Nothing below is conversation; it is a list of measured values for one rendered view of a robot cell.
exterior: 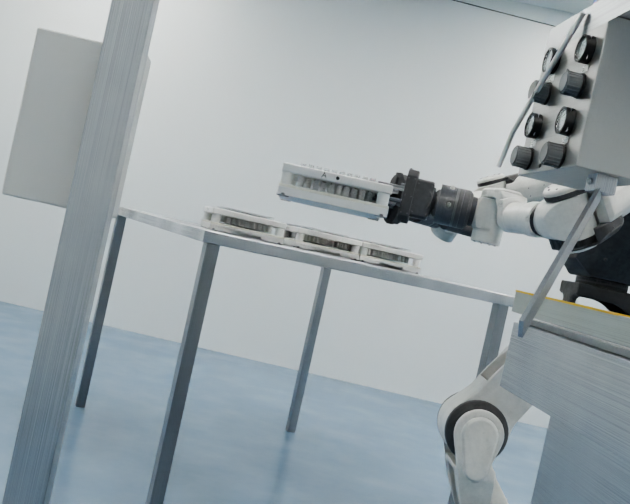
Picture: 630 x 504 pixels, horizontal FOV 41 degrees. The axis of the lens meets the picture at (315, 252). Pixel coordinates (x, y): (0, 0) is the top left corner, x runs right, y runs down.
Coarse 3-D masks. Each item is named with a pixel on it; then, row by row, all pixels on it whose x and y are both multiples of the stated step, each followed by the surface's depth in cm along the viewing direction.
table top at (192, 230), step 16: (128, 208) 366; (160, 224) 284; (176, 224) 265; (192, 224) 297; (208, 240) 236; (224, 240) 237; (240, 240) 239; (256, 240) 249; (272, 256) 244; (288, 256) 246; (304, 256) 247; (320, 256) 250; (336, 256) 297; (352, 272) 254; (368, 272) 256; (384, 272) 258; (400, 272) 261; (432, 288) 266; (448, 288) 268; (464, 288) 270; (480, 288) 297; (512, 304) 278
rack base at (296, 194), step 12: (288, 192) 183; (300, 192) 183; (312, 192) 183; (324, 192) 183; (312, 204) 199; (324, 204) 186; (336, 204) 183; (348, 204) 183; (360, 204) 183; (372, 204) 183; (360, 216) 207; (372, 216) 193; (384, 216) 183
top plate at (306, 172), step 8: (288, 168) 183; (296, 168) 183; (304, 168) 183; (312, 168) 183; (296, 176) 190; (304, 176) 185; (312, 176) 183; (320, 176) 183; (328, 176) 183; (336, 176) 183; (344, 176) 183; (312, 184) 205; (320, 184) 199; (328, 184) 193; (336, 184) 188; (344, 184) 183; (352, 184) 183; (360, 184) 183; (368, 184) 183; (376, 184) 183; (384, 184) 183; (376, 192) 186; (384, 192) 183
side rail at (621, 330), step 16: (544, 304) 117; (560, 304) 112; (544, 320) 116; (560, 320) 110; (576, 320) 106; (592, 320) 101; (608, 320) 97; (624, 320) 94; (592, 336) 101; (608, 336) 96; (624, 336) 93
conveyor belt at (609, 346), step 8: (536, 320) 125; (544, 328) 119; (552, 328) 116; (560, 328) 115; (568, 336) 111; (576, 336) 108; (584, 336) 106; (592, 344) 104; (600, 344) 102; (608, 344) 100; (616, 344) 103; (616, 352) 97; (624, 352) 95
